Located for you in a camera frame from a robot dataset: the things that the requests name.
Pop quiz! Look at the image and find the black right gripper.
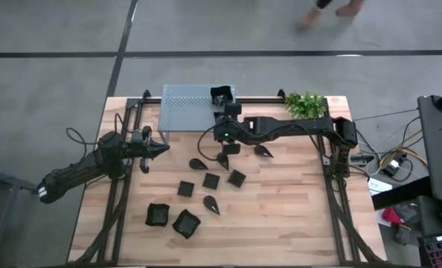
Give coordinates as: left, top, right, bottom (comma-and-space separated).
214, 97, 243, 117

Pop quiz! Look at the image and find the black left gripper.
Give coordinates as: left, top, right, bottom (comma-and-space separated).
129, 126, 171, 174

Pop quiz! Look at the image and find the black wavy square bowl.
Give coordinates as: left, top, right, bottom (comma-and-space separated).
171, 208, 202, 240
209, 85, 234, 106
144, 202, 171, 228

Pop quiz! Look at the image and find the black teardrop plate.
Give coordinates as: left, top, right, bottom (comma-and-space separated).
188, 158, 210, 171
202, 194, 221, 216
253, 144, 275, 159
216, 151, 231, 171

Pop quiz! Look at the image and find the small black square plate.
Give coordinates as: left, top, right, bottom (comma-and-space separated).
222, 143, 242, 156
176, 180, 196, 198
227, 169, 247, 189
202, 172, 221, 191

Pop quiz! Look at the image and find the grey perforated metal shelf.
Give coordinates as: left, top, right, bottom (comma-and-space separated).
156, 83, 237, 144

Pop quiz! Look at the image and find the green plant in white pot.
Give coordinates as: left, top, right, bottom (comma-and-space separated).
284, 91, 328, 121

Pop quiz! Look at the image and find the black controller device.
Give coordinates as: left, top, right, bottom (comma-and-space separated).
349, 153, 375, 165

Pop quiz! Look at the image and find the white paper sheet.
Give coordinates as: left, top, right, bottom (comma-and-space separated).
368, 177, 393, 197

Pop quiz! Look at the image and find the white blue power adapter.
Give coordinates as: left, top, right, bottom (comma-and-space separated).
379, 159, 403, 178

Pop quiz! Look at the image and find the black diagonal beam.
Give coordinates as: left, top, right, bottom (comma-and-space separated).
371, 175, 432, 211

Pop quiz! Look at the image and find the red cloth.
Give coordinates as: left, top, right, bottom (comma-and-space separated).
381, 206, 404, 226

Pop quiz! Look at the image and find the dark grey cart panel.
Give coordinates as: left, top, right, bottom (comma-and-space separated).
417, 95, 442, 204

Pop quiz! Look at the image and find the black aluminium table frame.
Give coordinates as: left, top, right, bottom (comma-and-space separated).
74, 89, 388, 267

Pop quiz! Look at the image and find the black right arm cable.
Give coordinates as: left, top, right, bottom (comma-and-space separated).
196, 124, 224, 162

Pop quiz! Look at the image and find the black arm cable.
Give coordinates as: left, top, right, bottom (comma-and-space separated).
65, 127, 109, 167
196, 124, 224, 162

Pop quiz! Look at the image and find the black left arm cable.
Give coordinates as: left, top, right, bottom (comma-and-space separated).
65, 127, 109, 167

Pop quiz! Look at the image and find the dark grey stand frame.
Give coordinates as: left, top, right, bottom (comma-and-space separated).
0, 147, 38, 268

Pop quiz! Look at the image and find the thin grey cable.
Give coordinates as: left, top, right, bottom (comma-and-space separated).
353, 107, 419, 122

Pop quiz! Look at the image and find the yellow cable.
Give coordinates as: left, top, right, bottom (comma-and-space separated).
379, 147, 429, 168

